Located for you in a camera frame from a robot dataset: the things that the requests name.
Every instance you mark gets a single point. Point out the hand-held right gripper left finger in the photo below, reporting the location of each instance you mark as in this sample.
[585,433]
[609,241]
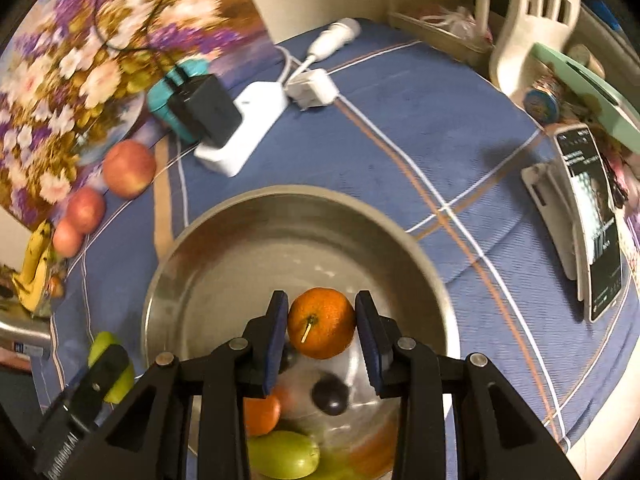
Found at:
[275,350]

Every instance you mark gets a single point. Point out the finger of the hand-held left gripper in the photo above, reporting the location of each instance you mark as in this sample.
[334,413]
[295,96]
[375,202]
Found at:
[105,375]

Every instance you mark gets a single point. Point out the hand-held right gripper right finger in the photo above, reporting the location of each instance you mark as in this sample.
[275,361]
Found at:
[367,350]

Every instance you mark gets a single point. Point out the green pear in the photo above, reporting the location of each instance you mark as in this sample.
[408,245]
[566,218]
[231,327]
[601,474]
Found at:
[282,455]
[102,347]

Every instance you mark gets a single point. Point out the orange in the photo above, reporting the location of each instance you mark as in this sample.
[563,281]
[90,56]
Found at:
[322,320]
[262,415]

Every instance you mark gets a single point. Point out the stainless steel basin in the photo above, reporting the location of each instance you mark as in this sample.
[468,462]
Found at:
[250,270]

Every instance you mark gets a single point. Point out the stainless steel kettle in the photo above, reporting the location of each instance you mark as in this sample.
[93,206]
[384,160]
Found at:
[20,332]

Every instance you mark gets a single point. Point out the clear bag of small produce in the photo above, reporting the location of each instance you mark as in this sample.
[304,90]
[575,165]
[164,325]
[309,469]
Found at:
[56,287]

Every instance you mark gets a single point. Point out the bunch of yellow bananas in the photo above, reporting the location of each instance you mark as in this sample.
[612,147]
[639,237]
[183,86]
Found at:
[35,265]

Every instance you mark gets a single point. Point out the small red apple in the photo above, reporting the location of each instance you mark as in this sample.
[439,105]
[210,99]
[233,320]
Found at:
[67,240]

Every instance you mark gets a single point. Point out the medium red apple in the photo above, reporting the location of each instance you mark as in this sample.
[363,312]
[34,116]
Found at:
[86,210]

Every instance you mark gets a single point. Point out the large red apple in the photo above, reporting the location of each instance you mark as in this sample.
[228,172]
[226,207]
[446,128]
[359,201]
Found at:
[129,169]

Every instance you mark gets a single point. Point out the white power strip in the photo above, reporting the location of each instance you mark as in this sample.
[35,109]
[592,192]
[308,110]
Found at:
[250,120]

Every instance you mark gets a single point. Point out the white phone stand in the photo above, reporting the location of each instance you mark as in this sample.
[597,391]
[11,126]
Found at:
[550,195]

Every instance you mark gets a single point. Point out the black charger adapter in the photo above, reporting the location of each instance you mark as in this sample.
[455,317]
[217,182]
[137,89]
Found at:
[205,110]

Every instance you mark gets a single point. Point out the smartphone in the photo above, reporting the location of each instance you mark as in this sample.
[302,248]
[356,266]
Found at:
[595,220]

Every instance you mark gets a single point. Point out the white square plug adapter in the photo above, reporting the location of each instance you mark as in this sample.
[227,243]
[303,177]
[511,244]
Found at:
[312,89]

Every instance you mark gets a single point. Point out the teal tin box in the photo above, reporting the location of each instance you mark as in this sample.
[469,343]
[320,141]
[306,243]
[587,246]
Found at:
[160,105]

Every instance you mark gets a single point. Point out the round blue tin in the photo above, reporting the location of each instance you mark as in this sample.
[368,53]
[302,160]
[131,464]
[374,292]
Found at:
[541,105]

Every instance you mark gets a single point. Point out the floral painting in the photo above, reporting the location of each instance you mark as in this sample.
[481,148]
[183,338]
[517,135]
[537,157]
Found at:
[75,60]

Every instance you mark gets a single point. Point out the white round plug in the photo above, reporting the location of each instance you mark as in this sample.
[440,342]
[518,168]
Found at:
[335,35]

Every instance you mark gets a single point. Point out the white plastic bag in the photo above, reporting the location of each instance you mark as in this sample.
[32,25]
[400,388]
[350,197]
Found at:
[465,20]

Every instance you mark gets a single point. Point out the white plastic chair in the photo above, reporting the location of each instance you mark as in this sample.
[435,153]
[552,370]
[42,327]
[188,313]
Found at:
[515,35]

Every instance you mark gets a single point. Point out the mint green tray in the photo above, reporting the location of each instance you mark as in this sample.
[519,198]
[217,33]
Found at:
[575,70]

